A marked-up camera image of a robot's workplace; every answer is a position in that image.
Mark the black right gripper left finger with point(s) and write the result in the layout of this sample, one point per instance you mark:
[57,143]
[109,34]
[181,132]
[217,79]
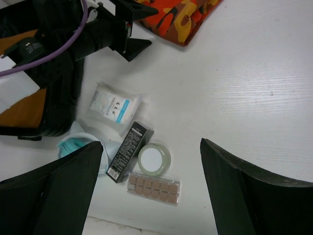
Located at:
[53,199]

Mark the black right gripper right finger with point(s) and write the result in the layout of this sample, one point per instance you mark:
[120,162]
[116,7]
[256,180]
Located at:
[249,200]

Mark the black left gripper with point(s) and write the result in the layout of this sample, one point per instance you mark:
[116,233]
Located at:
[113,31]

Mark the orange camouflage cloth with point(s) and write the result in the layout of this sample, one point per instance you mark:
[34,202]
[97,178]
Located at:
[177,21]

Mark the teal white cat-ear headphones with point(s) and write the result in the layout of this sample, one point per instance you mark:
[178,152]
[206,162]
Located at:
[78,138]

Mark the clear tray of brown squares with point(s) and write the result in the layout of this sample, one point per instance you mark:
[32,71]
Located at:
[163,190]

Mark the white tissue pack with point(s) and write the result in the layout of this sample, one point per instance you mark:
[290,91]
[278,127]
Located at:
[113,107]

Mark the black ribbed hard-shell suitcase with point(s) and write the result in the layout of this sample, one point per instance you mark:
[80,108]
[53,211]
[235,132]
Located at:
[61,96]

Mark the brown cloth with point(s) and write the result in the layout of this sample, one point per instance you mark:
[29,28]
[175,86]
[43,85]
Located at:
[28,112]

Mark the round pale green jar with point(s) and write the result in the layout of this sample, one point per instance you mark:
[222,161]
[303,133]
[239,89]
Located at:
[154,159]

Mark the black slim cosmetic box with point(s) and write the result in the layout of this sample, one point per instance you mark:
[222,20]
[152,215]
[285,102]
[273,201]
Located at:
[126,157]

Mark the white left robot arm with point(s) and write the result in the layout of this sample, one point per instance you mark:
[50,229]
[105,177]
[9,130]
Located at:
[68,31]

